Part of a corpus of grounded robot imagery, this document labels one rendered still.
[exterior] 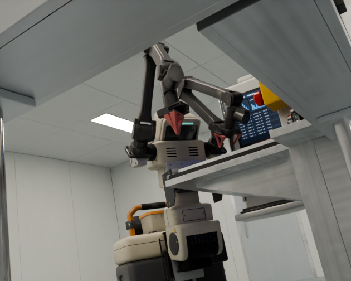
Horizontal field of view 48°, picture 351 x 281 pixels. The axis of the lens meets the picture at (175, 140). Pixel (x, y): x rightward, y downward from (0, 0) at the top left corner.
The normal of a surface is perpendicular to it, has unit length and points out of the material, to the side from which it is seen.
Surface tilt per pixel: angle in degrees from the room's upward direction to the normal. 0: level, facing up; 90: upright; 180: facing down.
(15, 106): 180
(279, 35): 180
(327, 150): 90
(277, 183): 90
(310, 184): 90
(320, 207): 90
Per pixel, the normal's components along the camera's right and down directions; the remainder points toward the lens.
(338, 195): -0.53, -0.17
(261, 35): 0.18, 0.94
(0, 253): 0.88, -0.29
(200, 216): 0.44, -0.22
